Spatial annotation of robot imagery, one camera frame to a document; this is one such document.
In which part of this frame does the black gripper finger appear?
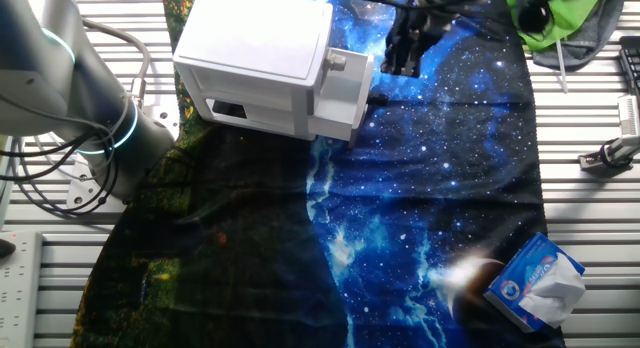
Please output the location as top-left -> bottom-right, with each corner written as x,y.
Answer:
403,51 -> 424,79
380,47 -> 404,75

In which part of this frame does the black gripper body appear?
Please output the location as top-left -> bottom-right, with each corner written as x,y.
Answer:
385,10 -> 451,57

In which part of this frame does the white plastic drawer cabinet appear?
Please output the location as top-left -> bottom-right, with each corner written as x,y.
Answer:
172,0 -> 335,142

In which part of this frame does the thin white rod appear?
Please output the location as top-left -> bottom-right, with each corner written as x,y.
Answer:
554,37 -> 570,94

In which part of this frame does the galaxy and meadow print cloth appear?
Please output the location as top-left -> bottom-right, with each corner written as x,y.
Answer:
69,0 -> 569,348

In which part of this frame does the green cloth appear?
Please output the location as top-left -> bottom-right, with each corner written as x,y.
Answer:
507,0 -> 606,52

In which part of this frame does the grey cloth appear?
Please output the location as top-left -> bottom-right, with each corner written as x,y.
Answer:
532,0 -> 626,72

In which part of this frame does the black keyboard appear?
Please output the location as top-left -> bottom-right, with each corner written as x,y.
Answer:
618,35 -> 640,94

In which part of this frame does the blue tissue box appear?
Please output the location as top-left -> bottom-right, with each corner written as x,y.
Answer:
482,231 -> 587,334

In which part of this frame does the white power strip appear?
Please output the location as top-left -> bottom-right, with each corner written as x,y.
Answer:
0,231 -> 44,348

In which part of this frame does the silver depth camera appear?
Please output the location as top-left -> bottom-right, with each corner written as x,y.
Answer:
617,94 -> 640,138

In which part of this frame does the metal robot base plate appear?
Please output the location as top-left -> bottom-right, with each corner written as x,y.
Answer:
66,95 -> 181,212

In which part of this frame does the thick grey robot cable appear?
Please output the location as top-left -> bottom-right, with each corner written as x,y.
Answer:
82,17 -> 152,109

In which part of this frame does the black base cable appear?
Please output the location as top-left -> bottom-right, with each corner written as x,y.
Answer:
0,132 -> 96,184
9,137 -> 121,219

